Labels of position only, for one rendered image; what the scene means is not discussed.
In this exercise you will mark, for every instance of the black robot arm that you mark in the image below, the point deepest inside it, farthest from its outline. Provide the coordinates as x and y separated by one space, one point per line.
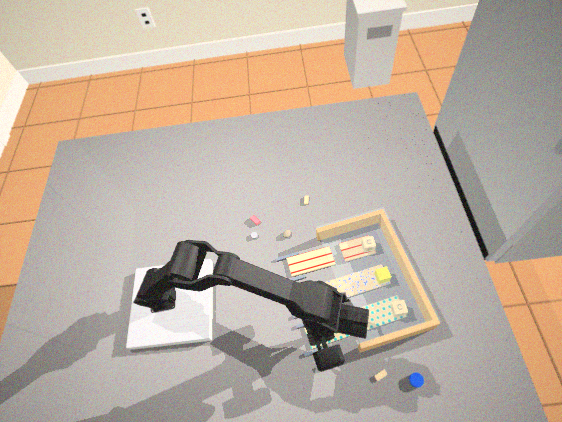
318 304

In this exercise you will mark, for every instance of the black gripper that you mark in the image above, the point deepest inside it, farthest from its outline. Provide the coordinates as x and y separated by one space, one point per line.
328 357

